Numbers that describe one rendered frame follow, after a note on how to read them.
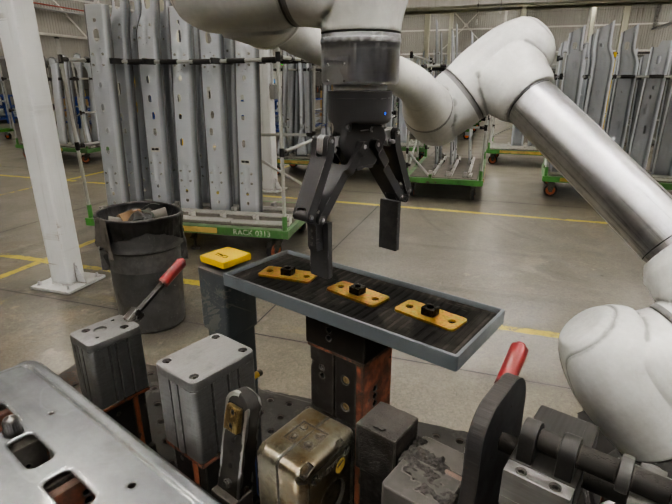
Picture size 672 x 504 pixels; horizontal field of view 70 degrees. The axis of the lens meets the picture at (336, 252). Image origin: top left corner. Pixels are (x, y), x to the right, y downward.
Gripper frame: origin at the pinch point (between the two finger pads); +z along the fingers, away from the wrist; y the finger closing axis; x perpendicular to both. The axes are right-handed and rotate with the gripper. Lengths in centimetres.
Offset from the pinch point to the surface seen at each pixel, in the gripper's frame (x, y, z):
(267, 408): -38, -14, 52
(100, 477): -11.6, 31.7, 21.9
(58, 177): -329, -70, 42
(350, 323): 4.7, 6.8, 5.9
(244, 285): -13.7, 8.3, 6.0
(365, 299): 2.2, 0.9, 5.7
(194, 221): -326, -169, 94
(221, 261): -24.1, 4.9, 6.0
